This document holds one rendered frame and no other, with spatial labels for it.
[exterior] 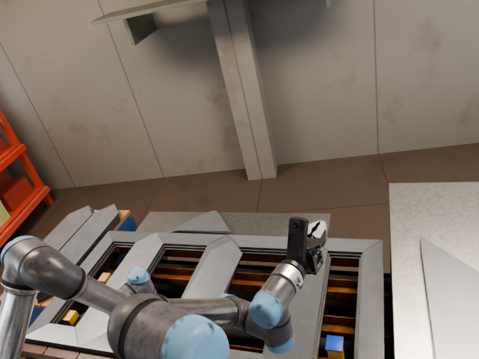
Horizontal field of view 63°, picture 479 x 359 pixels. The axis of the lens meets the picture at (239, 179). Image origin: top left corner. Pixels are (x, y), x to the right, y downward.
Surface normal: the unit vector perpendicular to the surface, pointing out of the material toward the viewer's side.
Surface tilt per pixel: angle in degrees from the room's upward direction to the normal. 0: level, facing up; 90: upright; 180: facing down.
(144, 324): 13
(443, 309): 0
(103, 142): 90
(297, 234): 57
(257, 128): 90
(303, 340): 0
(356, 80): 90
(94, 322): 0
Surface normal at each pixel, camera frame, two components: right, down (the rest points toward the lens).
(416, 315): -0.21, -0.83
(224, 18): -0.14, 0.55
